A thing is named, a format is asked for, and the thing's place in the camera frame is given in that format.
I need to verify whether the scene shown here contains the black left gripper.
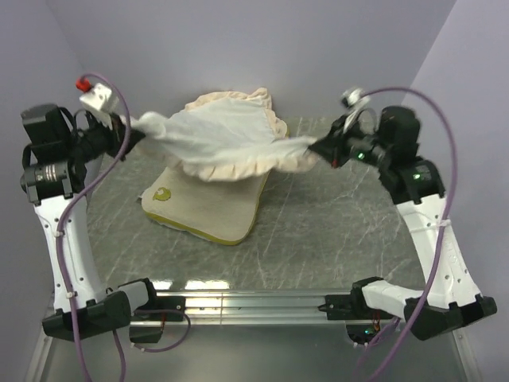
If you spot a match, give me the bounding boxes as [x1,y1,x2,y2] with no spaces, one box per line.
[64,108,145,162]

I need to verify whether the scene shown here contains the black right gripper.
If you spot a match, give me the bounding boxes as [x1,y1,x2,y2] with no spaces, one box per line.
[309,113,392,169]

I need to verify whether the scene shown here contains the white pillowcase with peach ruffles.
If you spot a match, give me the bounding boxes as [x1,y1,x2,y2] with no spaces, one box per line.
[131,88,319,181]

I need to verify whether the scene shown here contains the cream pillow with yellow edge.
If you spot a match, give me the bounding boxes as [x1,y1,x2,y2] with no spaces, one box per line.
[139,168,268,246]

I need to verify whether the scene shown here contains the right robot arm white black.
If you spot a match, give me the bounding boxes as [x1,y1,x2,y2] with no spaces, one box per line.
[309,106,498,341]

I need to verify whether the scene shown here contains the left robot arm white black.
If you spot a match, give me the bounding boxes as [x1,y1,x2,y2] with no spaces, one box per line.
[20,103,161,341]

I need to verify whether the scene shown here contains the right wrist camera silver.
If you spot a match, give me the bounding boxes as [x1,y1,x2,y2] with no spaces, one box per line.
[340,88,371,119]

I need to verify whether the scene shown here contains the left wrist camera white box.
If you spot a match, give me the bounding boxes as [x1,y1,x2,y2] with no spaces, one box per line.
[76,78,119,114]

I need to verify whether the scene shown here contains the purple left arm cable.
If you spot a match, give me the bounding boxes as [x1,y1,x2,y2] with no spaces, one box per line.
[55,72,192,382]

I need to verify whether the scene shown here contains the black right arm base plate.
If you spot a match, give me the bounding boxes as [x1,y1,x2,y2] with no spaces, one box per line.
[317,294,393,346]

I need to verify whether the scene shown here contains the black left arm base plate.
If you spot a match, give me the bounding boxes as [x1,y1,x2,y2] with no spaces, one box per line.
[129,296,186,345]

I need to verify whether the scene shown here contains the aluminium mounting rail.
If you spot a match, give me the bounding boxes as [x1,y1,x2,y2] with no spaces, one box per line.
[41,288,494,327]

